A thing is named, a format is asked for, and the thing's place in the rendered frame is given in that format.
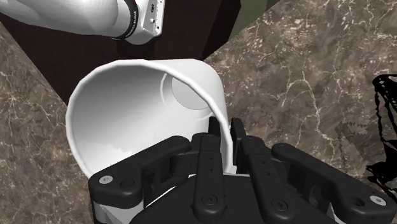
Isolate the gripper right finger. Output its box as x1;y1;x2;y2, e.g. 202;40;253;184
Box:
230;117;397;224

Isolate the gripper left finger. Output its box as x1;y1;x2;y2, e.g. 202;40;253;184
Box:
88;116;226;222

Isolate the white cup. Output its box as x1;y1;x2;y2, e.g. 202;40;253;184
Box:
65;58;234;224

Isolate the black wire basket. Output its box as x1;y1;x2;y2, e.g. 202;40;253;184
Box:
366;74;397;201

